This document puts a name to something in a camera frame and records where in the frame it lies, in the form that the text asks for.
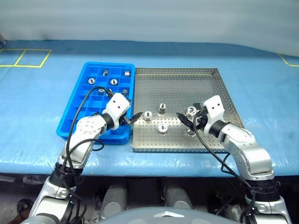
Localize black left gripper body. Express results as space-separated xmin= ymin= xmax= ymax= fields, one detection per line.
xmin=118 ymin=113 xmax=130 ymax=126

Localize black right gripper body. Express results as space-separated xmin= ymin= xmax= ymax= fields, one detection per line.
xmin=192 ymin=102 xmax=208 ymax=131

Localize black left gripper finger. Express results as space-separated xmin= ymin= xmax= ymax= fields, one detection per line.
xmin=128 ymin=115 xmax=141 ymax=126
xmin=128 ymin=112 xmax=143 ymax=121

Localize blue compartment tray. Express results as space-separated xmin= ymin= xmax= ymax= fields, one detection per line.
xmin=56 ymin=62 xmax=136 ymax=146

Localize perforated metal tray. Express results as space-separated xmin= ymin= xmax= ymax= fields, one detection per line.
xmin=132 ymin=67 xmax=246 ymax=154

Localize grey rounded robot leg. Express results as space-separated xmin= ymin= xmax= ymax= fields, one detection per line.
xmin=100 ymin=184 xmax=128 ymax=220
xmin=163 ymin=184 xmax=194 ymax=210

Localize blue plastic table cover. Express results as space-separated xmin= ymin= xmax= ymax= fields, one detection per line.
xmin=0 ymin=39 xmax=299 ymax=178

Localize grey robot torso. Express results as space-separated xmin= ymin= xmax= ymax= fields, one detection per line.
xmin=98 ymin=206 xmax=241 ymax=224

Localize dark red round object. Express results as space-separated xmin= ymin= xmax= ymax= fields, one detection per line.
xmin=16 ymin=198 xmax=35 ymax=220

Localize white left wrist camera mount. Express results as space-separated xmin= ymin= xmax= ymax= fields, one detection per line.
xmin=102 ymin=92 xmax=131 ymax=131

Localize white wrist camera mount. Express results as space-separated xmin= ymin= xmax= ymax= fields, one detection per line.
xmin=202 ymin=95 xmax=226 ymax=136
xmin=102 ymin=92 xmax=131 ymax=131

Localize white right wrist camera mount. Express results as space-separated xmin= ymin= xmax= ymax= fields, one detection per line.
xmin=202 ymin=95 xmax=226 ymax=136

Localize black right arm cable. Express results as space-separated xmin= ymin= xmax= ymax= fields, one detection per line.
xmin=192 ymin=114 xmax=256 ymax=224

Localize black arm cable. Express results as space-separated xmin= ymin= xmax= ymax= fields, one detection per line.
xmin=59 ymin=86 xmax=115 ymax=224
xmin=192 ymin=114 xmax=256 ymax=224

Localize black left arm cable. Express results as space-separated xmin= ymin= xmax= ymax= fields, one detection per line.
xmin=59 ymin=86 xmax=115 ymax=224

